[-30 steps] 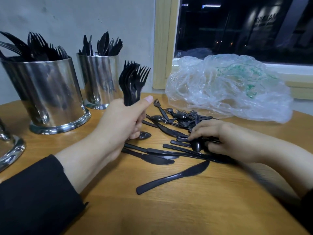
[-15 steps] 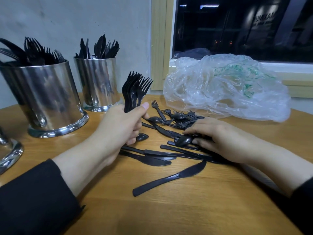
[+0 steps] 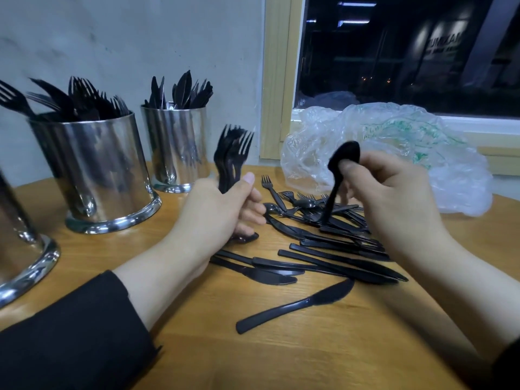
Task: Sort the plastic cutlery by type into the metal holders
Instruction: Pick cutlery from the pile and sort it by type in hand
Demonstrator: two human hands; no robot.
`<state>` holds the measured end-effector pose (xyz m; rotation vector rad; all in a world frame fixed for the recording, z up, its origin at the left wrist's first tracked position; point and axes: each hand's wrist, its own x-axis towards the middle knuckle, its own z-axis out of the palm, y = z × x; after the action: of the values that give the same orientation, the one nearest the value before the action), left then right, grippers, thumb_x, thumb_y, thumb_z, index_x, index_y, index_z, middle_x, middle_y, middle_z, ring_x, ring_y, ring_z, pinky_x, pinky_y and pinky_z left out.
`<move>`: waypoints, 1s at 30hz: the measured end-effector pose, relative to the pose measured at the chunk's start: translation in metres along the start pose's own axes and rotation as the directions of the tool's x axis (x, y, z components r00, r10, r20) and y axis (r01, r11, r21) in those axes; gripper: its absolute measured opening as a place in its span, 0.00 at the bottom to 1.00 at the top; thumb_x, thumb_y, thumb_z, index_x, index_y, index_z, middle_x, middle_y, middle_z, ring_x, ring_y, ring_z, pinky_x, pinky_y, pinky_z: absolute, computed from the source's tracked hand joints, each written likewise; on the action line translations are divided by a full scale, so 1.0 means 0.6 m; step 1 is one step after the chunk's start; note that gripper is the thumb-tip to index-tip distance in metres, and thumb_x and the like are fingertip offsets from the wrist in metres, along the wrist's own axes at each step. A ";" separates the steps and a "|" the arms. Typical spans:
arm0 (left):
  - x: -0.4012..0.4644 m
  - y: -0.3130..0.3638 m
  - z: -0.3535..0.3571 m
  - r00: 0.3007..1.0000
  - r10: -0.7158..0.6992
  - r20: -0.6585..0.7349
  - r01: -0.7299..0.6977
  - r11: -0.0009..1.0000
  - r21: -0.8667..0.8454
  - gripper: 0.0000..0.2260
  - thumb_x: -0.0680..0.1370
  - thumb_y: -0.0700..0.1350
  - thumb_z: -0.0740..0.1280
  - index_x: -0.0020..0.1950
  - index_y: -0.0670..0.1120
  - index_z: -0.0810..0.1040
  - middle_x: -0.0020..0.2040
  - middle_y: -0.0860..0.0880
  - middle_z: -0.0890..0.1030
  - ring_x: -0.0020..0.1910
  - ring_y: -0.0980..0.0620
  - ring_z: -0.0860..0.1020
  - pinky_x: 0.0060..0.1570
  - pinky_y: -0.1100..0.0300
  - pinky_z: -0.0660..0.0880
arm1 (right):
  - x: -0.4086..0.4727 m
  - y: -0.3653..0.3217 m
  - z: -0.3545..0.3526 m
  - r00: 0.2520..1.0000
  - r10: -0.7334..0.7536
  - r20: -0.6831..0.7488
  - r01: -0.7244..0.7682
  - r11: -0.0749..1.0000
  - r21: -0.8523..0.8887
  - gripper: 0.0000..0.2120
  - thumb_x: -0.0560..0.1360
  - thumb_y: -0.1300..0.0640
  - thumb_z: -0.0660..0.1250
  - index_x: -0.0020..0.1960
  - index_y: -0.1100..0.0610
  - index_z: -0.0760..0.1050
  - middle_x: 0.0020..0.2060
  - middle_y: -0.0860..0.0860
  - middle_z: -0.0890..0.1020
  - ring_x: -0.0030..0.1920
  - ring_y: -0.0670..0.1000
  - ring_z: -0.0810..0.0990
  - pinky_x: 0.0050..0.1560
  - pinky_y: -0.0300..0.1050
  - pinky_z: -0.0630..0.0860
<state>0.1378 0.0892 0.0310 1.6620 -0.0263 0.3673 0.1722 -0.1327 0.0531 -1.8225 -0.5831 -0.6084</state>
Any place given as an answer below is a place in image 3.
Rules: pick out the dark parked car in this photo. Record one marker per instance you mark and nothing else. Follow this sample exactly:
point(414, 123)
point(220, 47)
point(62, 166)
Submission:
point(329, 100)

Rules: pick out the pile of black plastic cutlery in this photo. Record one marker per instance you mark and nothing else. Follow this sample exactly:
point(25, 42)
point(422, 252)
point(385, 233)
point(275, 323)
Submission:
point(325, 243)

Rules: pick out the person's right forearm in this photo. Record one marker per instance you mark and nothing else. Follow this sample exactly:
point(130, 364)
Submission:
point(479, 304)

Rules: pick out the clear plastic bag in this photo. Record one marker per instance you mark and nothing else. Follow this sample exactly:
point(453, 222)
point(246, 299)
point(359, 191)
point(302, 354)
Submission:
point(398, 150)

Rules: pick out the black plastic spoon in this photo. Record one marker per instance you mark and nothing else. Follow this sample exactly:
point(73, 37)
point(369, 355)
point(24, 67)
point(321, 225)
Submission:
point(341, 158)

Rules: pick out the person's left hand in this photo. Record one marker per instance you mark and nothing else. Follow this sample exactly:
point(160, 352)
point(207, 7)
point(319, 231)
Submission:
point(211, 223)

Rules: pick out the person's left forearm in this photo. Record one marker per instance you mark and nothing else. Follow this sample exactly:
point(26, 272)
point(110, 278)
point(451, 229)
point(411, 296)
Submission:
point(81, 337)

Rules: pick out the black plastic knife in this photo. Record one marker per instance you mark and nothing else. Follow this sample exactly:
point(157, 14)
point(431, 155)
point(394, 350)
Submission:
point(292, 306)

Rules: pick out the bunch of black knives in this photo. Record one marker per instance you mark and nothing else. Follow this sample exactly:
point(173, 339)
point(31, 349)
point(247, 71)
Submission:
point(179, 93)

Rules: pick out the person's right hand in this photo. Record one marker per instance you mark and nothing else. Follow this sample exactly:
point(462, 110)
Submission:
point(398, 203)

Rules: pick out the bunch of black forks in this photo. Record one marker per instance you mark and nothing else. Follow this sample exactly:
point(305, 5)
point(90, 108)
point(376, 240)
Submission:
point(73, 100)

